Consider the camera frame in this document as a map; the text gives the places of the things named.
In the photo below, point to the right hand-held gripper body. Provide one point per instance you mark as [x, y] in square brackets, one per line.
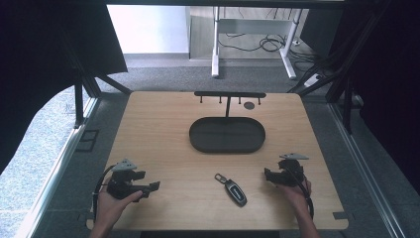
[292, 172]

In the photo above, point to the round grey table grommet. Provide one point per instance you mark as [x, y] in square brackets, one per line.
[249, 105]

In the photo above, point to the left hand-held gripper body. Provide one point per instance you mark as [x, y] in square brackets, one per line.
[123, 185]

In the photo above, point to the aluminium rail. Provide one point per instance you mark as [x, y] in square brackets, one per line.
[56, 172]
[366, 168]

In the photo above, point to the white power strip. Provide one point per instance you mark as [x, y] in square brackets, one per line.
[312, 80]

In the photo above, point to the black car key fob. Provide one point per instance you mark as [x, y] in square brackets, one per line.
[233, 190]

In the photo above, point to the black metal stand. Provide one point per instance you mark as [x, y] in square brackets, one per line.
[346, 99]
[79, 102]

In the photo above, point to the white desk frame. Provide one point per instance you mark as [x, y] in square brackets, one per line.
[216, 49]

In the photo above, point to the black curtain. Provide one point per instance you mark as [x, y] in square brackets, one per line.
[43, 66]
[389, 82]

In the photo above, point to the person's left hand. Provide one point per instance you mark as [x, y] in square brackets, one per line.
[110, 208]

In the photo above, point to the black key rack with tray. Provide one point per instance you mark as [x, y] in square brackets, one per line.
[227, 135]

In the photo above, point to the person's right hand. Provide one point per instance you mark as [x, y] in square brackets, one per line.
[296, 196]

